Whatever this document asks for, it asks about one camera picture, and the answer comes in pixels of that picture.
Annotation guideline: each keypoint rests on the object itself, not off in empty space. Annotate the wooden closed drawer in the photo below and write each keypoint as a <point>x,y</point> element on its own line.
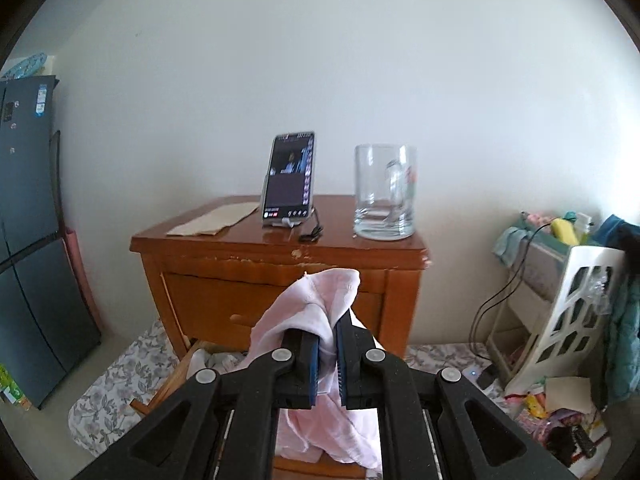
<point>210,305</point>

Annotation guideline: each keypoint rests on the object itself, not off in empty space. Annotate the pink underwear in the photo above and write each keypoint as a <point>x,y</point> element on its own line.
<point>310,305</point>

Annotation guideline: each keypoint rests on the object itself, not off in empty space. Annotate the white plastic rack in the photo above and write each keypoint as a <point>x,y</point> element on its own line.
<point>575,310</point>

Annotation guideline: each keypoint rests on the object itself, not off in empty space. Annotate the teal towel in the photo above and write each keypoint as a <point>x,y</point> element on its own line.
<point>507,245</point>

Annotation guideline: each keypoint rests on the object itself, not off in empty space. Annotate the dark blue cloth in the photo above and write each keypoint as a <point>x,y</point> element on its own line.
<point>617,232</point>

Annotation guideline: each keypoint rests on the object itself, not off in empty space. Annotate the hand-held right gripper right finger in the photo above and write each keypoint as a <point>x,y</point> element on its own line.
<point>342,370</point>

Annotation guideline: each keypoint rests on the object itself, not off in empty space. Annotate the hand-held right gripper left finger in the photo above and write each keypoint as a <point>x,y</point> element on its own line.
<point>311,370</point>

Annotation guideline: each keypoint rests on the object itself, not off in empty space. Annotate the brown paper sheet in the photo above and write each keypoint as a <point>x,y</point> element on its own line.
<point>215,220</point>

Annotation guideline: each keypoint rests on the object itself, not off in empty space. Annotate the white phone stand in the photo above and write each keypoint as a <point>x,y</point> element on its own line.
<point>290,223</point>

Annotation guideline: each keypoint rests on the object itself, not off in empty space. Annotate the teal patterned tray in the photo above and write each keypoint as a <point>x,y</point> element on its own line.
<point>22,66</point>

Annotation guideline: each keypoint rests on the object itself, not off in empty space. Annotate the green cartons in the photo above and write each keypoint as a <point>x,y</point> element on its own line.
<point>12,390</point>

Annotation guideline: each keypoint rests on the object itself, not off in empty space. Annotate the beige card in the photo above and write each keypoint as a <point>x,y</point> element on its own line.
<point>567,394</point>

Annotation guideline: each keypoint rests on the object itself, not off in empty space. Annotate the pink folded board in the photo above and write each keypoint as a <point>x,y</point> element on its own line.
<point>80,270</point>

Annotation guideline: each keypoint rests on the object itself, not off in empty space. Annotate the pile of colourful packets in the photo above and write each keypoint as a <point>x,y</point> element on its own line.
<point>535,410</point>

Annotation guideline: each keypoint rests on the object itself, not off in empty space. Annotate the black pouch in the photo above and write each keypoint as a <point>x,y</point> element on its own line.
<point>570,442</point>

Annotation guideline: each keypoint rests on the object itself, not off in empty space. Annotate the teal hanging garment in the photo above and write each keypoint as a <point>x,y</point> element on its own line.
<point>625,340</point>

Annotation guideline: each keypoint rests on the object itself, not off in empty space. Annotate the white clothes pile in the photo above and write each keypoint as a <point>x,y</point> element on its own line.
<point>220,360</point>

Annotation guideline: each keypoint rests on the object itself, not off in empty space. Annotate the wooden nightstand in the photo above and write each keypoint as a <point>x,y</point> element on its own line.
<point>350,250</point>

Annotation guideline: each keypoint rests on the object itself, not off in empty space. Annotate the floral blanket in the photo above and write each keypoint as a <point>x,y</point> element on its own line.
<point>110,400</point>

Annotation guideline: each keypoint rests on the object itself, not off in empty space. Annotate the white charger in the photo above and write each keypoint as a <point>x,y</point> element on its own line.
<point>472,374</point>

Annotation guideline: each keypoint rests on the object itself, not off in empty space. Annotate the yellow bottle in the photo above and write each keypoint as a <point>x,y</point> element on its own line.
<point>562,230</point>

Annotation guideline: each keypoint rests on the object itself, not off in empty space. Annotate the glass mug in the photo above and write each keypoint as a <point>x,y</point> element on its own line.
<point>380,195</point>

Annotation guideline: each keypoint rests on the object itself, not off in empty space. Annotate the smartphone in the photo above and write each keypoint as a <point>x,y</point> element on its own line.
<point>290,180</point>

